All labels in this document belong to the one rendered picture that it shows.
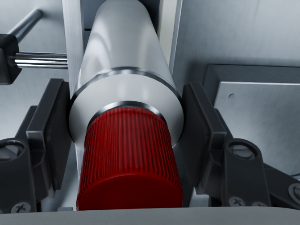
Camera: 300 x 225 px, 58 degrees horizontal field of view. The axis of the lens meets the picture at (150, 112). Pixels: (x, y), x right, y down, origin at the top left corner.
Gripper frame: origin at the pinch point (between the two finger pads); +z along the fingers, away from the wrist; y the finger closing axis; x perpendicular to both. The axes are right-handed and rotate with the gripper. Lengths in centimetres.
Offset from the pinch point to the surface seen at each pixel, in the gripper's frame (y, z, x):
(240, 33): 14.5, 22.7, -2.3
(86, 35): -3.5, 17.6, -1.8
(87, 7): -3.3, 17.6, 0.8
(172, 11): 4.1, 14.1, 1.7
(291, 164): 25.3, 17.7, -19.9
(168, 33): 3.9, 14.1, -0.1
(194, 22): 8.5, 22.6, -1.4
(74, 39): -3.5, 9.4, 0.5
